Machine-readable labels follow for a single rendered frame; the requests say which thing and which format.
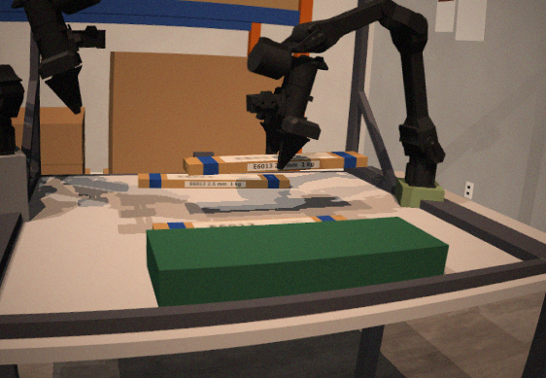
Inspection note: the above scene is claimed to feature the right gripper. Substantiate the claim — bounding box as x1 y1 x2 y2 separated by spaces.
32 18 83 115

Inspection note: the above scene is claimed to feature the green rectangular block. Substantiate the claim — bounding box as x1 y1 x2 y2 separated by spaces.
146 217 449 307

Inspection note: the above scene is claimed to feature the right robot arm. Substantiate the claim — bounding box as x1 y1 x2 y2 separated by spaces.
0 0 106 155

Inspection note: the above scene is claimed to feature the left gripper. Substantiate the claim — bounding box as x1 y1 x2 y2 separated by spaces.
256 83 321 169

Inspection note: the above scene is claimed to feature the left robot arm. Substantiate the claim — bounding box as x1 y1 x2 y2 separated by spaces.
246 0 445 189

